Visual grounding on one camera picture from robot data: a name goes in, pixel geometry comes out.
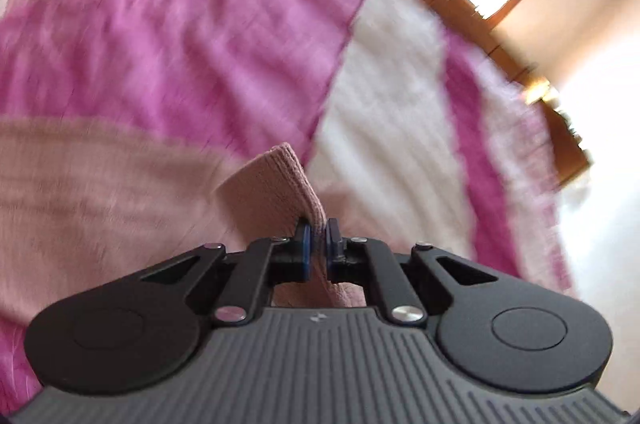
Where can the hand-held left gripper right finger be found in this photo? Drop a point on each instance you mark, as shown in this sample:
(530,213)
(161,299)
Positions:
(332,250)

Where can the pink striped bedspread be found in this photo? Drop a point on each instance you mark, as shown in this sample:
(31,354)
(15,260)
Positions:
(200,29)

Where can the pink knit sweater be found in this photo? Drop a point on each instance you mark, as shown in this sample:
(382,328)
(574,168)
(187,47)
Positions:
(100,204)

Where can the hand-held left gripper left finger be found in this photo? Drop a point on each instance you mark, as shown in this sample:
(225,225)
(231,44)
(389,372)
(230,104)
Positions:
(303,251)

